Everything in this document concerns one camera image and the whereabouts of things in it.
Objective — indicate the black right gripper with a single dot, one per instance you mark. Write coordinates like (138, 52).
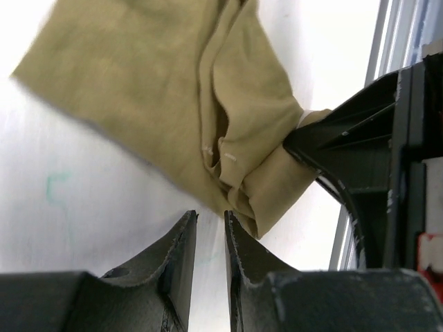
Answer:
(370, 153)

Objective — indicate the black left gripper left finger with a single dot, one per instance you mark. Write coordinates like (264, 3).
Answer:
(150, 292)

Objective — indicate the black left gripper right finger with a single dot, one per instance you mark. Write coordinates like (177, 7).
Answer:
(266, 294)

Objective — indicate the olive and cream underwear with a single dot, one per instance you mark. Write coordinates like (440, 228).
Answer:
(193, 87)

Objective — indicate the aluminium front rail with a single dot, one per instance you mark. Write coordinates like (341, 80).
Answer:
(406, 32)

